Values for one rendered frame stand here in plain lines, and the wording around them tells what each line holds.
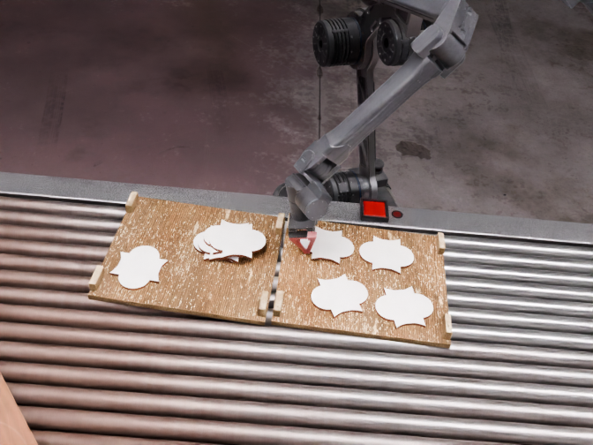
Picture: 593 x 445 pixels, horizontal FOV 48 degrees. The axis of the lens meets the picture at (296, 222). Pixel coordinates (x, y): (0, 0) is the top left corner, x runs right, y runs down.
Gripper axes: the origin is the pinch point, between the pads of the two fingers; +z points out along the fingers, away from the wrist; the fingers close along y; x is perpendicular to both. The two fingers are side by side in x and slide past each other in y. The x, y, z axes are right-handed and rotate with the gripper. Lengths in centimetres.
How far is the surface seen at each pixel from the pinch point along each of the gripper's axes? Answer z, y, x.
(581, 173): 120, 175, -118
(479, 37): 108, 316, -78
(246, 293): -1.1, -18.4, 12.7
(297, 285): 1.4, -13.9, 1.4
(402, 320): 6.4, -20.8, -23.1
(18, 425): -18, -64, 43
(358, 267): 4.5, -5.3, -12.7
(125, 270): -8.5, -17.1, 40.8
